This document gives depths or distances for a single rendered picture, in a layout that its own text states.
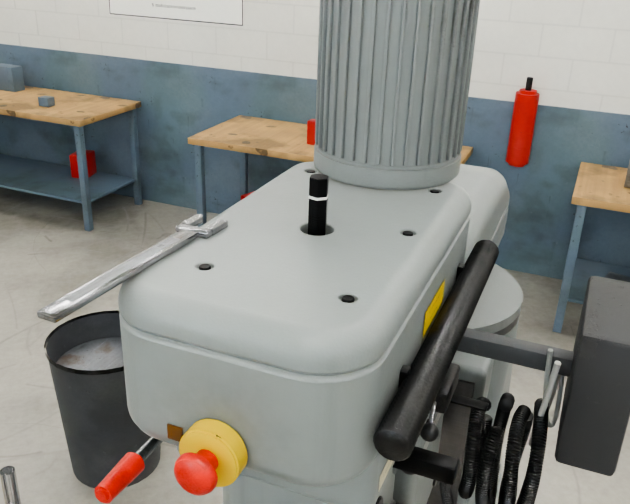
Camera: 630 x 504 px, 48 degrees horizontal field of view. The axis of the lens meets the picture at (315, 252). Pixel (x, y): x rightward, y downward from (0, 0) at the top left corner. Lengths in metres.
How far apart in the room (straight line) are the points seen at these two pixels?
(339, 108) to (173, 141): 5.16
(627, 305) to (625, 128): 3.92
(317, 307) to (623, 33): 4.37
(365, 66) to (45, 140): 6.12
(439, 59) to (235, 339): 0.44
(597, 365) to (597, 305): 0.10
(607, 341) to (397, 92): 0.41
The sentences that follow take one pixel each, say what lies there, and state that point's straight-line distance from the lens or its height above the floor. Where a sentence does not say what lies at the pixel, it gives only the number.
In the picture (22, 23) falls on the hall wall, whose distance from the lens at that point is 6.79.
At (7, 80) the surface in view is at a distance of 6.56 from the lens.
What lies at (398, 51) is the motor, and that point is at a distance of 0.86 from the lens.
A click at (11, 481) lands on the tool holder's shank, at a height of 1.33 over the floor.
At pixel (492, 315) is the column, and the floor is 1.56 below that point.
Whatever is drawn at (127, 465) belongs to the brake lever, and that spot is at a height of 1.71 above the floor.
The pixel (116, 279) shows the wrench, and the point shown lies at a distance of 0.65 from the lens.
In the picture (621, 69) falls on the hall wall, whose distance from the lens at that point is 4.91.
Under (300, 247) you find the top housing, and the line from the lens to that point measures 0.72.
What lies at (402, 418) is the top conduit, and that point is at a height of 1.81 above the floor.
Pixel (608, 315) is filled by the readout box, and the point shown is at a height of 1.72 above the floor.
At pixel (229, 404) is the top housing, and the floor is 1.81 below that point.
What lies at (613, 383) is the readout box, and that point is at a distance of 1.01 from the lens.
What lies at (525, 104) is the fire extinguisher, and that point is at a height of 1.22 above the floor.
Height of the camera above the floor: 2.18
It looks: 24 degrees down
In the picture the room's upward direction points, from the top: 2 degrees clockwise
